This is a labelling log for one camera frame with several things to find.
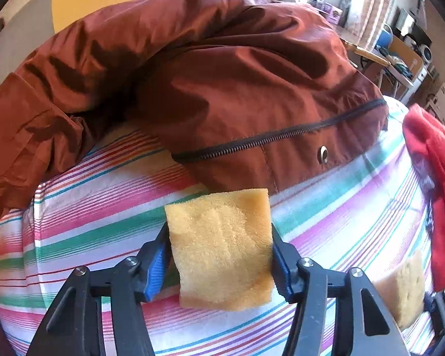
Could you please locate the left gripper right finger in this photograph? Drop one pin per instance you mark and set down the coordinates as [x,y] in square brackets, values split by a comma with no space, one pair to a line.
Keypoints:
[290,279]

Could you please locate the maroon jacket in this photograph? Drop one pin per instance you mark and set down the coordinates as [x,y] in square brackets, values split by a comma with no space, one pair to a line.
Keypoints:
[243,93]

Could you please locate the red fleece blanket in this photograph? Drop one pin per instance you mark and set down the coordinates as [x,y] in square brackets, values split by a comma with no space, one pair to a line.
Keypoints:
[425,139]

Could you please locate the striped bed sheet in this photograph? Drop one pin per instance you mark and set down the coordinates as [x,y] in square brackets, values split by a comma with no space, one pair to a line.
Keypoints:
[369,214]

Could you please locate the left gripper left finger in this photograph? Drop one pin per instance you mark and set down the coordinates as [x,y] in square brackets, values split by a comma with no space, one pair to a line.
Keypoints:
[154,257]

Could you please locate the cardboard box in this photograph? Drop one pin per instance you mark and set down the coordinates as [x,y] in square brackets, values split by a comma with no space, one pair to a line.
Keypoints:
[413,61]

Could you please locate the yellow sponge with holes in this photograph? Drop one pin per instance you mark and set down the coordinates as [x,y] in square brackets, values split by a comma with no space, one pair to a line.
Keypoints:
[403,291]

